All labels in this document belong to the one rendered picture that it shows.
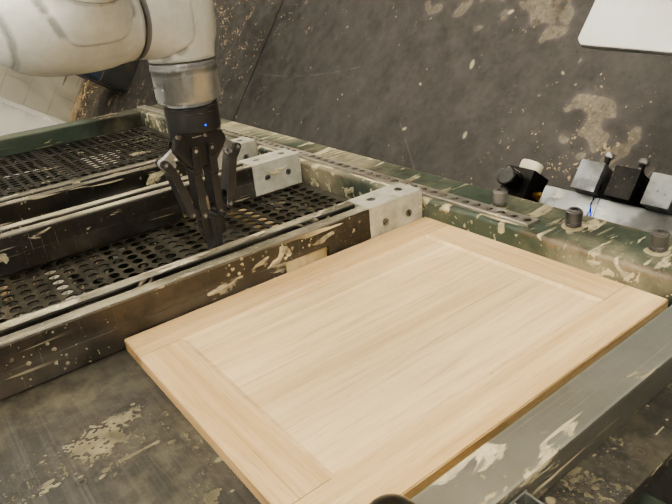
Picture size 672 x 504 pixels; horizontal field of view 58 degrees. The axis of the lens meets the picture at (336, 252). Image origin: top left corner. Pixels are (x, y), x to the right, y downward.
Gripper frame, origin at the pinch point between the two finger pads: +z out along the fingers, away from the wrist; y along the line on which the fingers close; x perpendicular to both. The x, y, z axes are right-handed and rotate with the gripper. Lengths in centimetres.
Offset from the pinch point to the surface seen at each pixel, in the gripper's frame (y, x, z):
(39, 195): 14, -50, 2
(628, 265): -38, 46, 3
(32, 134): -2, -128, 5
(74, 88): -114, -503, 46
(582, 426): -7, 58, 4
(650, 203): -56, 39, 2
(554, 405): -8, 55, 4
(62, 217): 14.2, -32.4, 1.6
